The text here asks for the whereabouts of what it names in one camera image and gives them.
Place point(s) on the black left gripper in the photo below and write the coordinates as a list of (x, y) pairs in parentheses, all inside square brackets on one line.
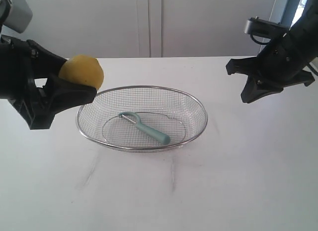
[(21, 63)]

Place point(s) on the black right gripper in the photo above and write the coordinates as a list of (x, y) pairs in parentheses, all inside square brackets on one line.
[(280, 64)]

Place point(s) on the yellow lemon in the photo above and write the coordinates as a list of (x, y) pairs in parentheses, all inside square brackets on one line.
[(83, 70)]

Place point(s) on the teal handled peeler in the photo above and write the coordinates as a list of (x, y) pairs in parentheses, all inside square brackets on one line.
[(135, 119)]

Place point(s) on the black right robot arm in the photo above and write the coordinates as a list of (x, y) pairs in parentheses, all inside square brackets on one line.
[(309, 20)]

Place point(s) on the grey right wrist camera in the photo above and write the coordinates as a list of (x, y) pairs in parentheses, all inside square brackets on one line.
[(263, 28)]

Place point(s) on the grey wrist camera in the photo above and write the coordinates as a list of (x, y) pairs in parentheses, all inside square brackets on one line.
[(15, 14), (263, 28)]

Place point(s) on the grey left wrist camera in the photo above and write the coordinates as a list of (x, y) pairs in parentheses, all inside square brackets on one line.
[(15, 14)]

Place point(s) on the oval metal wire basket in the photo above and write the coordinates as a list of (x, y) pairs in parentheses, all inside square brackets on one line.
[(176, 113)]

